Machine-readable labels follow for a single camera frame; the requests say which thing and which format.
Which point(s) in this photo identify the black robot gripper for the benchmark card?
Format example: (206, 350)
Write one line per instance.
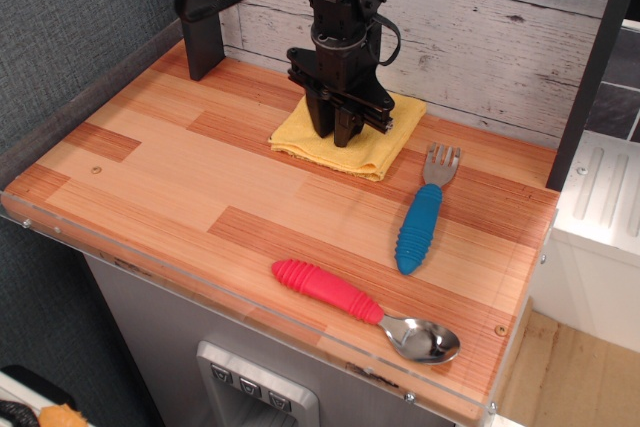
(342, 91)

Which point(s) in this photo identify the clear acrylic edge guard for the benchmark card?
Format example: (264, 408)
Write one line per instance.
(226, 263)

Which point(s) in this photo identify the orange object at corner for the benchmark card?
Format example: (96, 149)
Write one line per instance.
(61, 416)

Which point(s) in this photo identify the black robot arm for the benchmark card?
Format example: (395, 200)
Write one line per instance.
(339, 24)

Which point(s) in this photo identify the dark left shelf post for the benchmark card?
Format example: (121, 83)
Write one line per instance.
(202, 37)

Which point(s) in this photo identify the blue handled metal fork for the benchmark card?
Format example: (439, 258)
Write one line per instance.
(417, 231)

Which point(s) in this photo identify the dark right shelf post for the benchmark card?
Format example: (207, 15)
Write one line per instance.
(602, 48)

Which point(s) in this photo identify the white toy sink unit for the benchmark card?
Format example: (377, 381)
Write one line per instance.
(588, 273)

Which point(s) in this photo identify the dark shelf post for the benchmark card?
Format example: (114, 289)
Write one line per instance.
(602, 48)
(202, 37)

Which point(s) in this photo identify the yellow rag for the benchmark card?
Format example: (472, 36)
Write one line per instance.
(368, 155)

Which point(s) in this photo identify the red handled metal spoon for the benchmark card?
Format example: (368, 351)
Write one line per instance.
(414, 339)

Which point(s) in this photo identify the silver dispenser panel with buttons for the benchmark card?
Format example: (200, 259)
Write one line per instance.
(242, 393)

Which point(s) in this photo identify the grey toy fridge cabinet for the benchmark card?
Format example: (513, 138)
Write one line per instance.
(162, 330)

